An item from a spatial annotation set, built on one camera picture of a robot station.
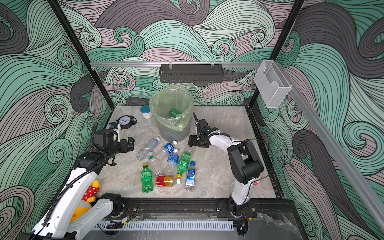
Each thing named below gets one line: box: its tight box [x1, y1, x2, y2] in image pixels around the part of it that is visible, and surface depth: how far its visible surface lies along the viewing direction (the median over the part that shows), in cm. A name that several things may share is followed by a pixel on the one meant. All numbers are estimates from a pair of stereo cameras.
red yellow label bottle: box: [155, 175, 173, 187], surface depth 79 cm
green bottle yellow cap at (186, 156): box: [176, 151, 192, 179], surface depth 86 cm
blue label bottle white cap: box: [154, 140, 178, 160], surface depth 92 cm
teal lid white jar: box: [140, 104, 153, 120], surface depth 113 cm
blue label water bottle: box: [185, 161, 196, 191], surface depth 81 cm
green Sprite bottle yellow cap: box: [141, 162, 154, 193], surface depth 81 cm
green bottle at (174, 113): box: [169, 108, 183, 118], surface depth 103 cm
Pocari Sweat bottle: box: [165, 148, 180, 176], surface depth 87 cm
